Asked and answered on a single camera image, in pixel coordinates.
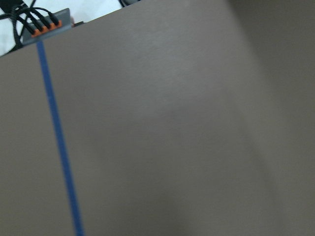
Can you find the black power strip with cables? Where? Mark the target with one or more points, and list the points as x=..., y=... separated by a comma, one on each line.
x=25, y=22

